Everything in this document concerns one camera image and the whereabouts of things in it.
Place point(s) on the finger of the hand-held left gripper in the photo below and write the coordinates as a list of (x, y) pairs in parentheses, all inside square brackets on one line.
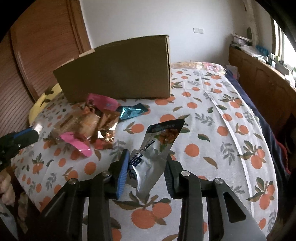
[(26, 138)]

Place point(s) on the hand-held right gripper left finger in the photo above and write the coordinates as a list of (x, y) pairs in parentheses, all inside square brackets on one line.
[(122, 178)]

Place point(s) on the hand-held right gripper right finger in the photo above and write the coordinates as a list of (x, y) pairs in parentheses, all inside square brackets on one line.
[(170, 185)]

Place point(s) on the silver blue print snack packet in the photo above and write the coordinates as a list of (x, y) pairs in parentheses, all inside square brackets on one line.
[(150, 162)]

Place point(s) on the clear brown cake packet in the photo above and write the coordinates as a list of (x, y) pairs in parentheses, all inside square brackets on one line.
[(74, 122)]

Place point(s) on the pink snack packet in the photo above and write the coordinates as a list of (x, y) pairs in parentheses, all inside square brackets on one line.
[(78, 144)]

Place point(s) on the teal snack packet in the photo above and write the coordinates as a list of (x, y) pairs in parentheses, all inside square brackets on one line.
[(131, 111)]

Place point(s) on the pink drumstick packet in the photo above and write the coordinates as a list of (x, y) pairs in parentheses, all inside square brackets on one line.
[(101, 102)]

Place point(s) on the brown cardboard box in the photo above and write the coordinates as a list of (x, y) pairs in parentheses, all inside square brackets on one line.
[(115, 74)]

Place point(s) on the yellow plush toy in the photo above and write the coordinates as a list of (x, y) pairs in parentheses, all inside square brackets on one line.
[(38, 106)]

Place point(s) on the orange print bedsheet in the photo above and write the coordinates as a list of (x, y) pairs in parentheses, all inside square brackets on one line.
[(208, 129)]

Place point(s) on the wooden louvred wardrobe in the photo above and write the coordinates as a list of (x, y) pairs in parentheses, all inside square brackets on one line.
[(46, 41)]

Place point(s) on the dark blue blanket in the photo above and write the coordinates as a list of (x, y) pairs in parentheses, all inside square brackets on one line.
[(266, 129)]

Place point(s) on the pink floral quilt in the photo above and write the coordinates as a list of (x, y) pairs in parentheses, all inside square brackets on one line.
[(196, 66)]

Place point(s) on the long wooden cabinet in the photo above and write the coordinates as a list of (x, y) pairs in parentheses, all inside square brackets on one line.
[(261, 81)]

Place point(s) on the stack of small boxes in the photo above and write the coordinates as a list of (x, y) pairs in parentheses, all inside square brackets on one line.
[(240, 40)]

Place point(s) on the wooden framed window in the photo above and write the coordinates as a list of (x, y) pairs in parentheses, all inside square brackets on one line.
[(285, 44)]

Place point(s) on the pale patterned curtain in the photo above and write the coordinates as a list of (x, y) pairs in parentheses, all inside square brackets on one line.
[(254, 20)]

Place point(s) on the white wall switch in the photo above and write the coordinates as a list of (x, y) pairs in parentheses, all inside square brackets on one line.
[(198, 30)]

